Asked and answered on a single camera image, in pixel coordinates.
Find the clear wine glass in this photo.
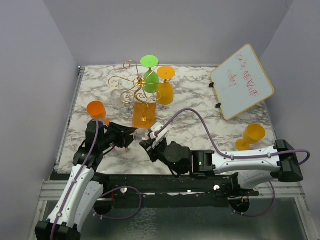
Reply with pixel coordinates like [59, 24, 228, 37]
[110, 89, 124, 108]
[131, 128, 150, 144]

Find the yellow-framed whiteboard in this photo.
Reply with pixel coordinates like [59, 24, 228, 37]
[210, 43, 275, 121]

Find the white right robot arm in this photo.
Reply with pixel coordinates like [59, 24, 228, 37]
[139, 138, 304, 196]

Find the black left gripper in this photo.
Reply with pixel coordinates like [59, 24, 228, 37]
[99, 121, 139, 151]

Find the yellow plastic wine glass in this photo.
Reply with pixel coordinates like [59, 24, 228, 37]
[157, 66, 176, 106]

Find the orange plastic wine glass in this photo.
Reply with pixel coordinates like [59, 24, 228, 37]
[86, 100, 110, 125]

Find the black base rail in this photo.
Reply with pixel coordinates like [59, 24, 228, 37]
[93, 173, 259, 208]

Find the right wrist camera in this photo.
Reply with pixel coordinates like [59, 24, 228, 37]
[149, 122, 168, 149]

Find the green plastic wine glass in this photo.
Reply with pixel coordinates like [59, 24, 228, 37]
[140, 55, 160, 94]

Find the wooden rack base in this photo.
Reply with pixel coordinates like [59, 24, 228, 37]
[132, 102, 156, 129]

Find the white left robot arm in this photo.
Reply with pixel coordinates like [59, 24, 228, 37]
[35, 119, 136, 240]

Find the gold wire glass rack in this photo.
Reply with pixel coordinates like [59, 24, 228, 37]
[107, 60, 158, 107]

